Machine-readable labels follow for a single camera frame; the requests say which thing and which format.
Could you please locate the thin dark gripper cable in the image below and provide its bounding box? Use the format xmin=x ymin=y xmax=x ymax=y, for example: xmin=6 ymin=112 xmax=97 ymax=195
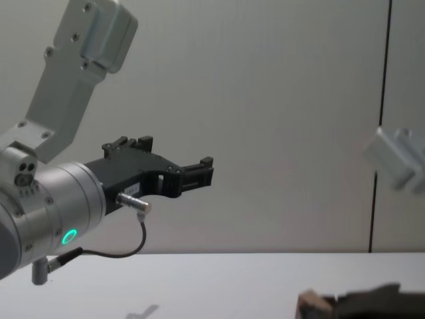
xmin=46 ymin=191 xmax=154 ymax=272

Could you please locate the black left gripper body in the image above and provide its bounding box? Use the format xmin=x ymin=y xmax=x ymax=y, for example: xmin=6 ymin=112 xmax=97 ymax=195
xmin=82 ymin=153 xmax=182 ymax=219

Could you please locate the small tan object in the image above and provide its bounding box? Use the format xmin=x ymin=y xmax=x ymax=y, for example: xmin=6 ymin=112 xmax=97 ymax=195
xmin=296 ymin=288 xmax=336 ymax=319

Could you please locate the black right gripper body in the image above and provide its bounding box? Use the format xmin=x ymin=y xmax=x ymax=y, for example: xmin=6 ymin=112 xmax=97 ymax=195
xmin=334 ymin=282 xmax=425 ymax=319

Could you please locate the white table cloth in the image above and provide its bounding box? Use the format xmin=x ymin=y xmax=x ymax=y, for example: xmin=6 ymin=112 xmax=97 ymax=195
xmin=0 ymin=251 xmax=425 ymax=319

